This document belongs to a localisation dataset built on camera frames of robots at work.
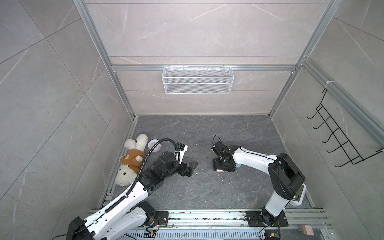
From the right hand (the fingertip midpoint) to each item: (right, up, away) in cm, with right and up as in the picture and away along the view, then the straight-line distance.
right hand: (219, 167), depth 91 cm
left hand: (-18, +10, -16) cm, 26 cm away
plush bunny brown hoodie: (-51, +5, -8) cm, 52 cm away
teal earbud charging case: (+9, +3, -9) cm, 13 cm away
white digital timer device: (+40, -12, -14) cm, 44 cm away
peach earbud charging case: (-1, -1, -6) cm, 6 cm away
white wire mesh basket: (-15, +57, +10) cm, 59 cm away
